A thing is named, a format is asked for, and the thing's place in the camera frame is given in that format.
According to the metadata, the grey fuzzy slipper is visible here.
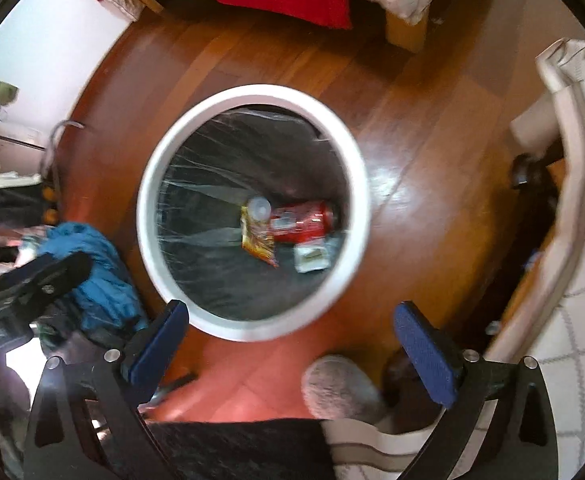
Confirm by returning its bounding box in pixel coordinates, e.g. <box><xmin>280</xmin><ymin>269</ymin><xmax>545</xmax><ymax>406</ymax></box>
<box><xmin>301</xmin><ymin>355</ymin><xmax>386</xmax><ymax>421</ymax></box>

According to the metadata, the blue jacket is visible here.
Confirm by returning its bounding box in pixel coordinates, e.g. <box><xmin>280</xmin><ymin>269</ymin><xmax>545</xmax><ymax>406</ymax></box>
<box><xmin>37</xmin><ymin>222</ymin><xmax>146</xmax><ymax>333</ymax></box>

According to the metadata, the small white carton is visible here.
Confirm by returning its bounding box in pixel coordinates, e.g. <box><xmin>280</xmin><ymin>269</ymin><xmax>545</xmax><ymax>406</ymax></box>
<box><xmin>292</xmin><ymin>240</ymin><xmax>341</xmax><ymax>275</ymax></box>

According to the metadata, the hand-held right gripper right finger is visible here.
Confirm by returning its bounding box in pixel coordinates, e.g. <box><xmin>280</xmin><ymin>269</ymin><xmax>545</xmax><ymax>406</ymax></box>
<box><xmin>393</xmin><ymin>301</ymin><xmax>559</xmax><ymax>480</ymax></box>

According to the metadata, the black bin liner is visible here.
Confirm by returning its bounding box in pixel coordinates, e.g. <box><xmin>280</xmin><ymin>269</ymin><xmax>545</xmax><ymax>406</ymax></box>
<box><xmin>155</xmin><ymin>105</ymin><xmax>353</xmax><ymax>321</ymax></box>

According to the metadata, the white round trash bin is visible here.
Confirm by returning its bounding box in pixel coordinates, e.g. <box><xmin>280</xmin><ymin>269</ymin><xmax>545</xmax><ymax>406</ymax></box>
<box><xmin>136</xmin><ymin>84</ymin><xmax>372</xmax><ymax>343</ymax></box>

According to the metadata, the dark wooden table leg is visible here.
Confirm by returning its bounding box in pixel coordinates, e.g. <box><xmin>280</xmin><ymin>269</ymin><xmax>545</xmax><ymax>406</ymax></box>
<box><xmin>510</xmin><ymin>150</ymin><xmax>568</xmax><ymax>261</ymax></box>

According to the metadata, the black hanging cloth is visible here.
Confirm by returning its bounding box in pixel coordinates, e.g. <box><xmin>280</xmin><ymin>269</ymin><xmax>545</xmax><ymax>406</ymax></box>
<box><xmin>0</xmin><ymin>185</ymin><xmax>50</xmax><ymax>263</ymax></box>

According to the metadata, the grey curved hanger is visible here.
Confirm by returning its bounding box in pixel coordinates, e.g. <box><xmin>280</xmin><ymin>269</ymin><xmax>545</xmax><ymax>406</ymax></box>
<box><xmin>42</xmin><ymin>119</ymin><xmax>84</xmax><ymax>171</ymax></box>

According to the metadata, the person's dark fleece trouser leg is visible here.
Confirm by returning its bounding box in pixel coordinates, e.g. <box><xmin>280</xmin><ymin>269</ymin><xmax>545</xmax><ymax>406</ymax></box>
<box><xmin>142</xmin><ymin>417</ymin><xmax>336</xmax><ymax>480</ymax></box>

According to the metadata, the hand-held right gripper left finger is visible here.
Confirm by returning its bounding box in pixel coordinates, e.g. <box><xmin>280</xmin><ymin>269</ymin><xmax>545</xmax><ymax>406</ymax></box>
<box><xmin>22</xmin><ymin>300</ymin><xmax>190</xmax><ymax>480</ymax></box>

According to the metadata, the clear plastic bottle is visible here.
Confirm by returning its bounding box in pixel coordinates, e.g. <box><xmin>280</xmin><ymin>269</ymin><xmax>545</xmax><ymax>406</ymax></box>
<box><xmin>246</xmin><ymin>196</ymin><xmax>273</xmax><ymax>223</ymax></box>

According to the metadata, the red soda can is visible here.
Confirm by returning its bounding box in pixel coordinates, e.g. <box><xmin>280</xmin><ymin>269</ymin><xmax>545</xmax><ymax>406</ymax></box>
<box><xmin>270</xmin><ymin>201</ymin><xmax>336</xmax><ymax>245</ymax></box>

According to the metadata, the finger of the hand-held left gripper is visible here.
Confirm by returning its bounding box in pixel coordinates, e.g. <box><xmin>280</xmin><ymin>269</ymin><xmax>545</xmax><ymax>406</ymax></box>
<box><xmin>0</xmin><ymin>251</ymin><xmax>93</xmax><ymax>318</ymax></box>

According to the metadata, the dark clothes pile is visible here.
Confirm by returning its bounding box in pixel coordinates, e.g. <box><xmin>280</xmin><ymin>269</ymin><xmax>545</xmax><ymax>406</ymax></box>
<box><xmin>40</xmin><ymin>310</ymin><xmax>138</xmax><ymax>363</ymax></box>

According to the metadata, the yellow snack wrapper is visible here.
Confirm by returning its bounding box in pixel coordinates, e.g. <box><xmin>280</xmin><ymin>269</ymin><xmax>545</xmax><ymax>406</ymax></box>
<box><xmin>240</xmin><ymin>206</ymin><xmax>279</xmax><ymax>267</ymax></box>

